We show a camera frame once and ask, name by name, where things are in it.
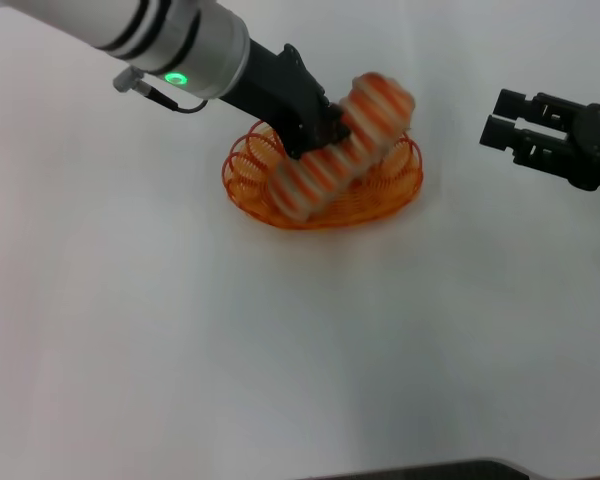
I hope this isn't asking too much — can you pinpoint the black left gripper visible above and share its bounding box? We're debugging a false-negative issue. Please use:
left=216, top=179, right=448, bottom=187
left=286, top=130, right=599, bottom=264
left=218, top=37, right=352, bottom=161

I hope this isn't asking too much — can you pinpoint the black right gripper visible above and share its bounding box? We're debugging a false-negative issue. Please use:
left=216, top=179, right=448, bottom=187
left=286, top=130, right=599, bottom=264
left=478, top=88, right=600, bottom=193

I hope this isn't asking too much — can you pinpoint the orange white striped toy shrimp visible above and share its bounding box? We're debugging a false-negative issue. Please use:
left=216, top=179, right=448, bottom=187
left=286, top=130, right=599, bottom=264
left=268, top=71, right=417, bottom=224

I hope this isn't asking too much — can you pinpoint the orange woven plastic basket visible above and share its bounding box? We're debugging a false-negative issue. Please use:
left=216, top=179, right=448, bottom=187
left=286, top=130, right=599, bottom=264
left=222, top=119, right=425, bottom=231

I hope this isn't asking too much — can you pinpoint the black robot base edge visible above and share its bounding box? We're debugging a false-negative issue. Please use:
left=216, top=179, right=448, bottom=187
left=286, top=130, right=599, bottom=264
left=299, top=457, right=531, bottom=480

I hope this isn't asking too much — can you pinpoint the black cable with grey plug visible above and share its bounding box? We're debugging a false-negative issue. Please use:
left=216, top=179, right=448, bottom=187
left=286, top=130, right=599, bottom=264
left=112, top=66, right=210, bottom=115

